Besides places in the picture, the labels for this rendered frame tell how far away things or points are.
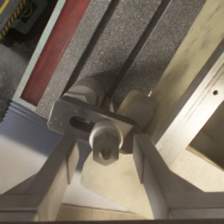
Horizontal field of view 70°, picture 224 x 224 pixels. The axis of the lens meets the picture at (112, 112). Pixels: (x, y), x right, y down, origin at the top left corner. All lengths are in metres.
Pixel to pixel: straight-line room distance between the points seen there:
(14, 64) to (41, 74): 0.95
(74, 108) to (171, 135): 0.11
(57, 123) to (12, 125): 0.33
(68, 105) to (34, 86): 0.30
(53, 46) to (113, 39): 0.15
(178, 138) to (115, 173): 0.13
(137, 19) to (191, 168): 0.34
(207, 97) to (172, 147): 0.06
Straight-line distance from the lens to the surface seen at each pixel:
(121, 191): 0.30
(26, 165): 0.56
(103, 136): 0.15
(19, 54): 1.41
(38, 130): 0.49
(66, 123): 0.20
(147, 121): 0.23
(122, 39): 0.43
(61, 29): 0.47
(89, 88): 0.29
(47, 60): 0.47
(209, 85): 0.20
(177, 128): 0.19
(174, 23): 0.46
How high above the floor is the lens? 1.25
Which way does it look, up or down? 76 degrees down
